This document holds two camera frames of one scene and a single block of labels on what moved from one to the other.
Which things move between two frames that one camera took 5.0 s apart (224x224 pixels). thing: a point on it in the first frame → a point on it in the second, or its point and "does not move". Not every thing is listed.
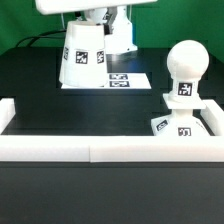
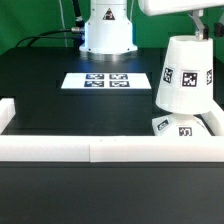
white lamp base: x=181 y=122 does not move
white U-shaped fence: x=115 y=148 does not move
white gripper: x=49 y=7 → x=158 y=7
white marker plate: x=120 y=81 does not move
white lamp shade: x=84 y=60 → x=187 y=84
